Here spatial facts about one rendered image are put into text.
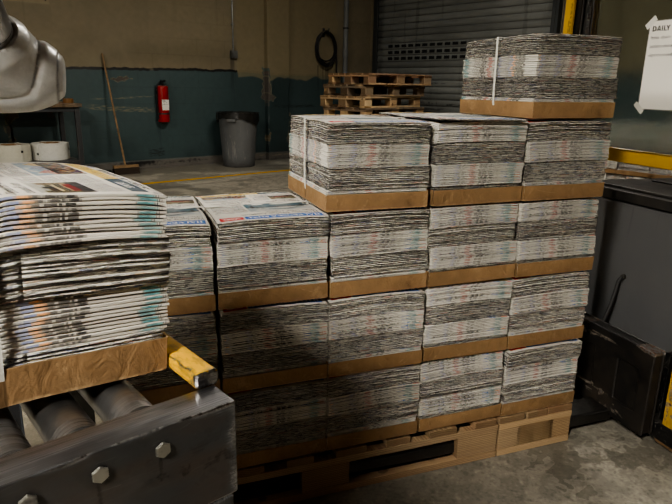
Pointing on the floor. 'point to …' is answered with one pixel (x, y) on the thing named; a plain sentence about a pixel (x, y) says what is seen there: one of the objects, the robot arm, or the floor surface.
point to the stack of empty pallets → (372, 93)
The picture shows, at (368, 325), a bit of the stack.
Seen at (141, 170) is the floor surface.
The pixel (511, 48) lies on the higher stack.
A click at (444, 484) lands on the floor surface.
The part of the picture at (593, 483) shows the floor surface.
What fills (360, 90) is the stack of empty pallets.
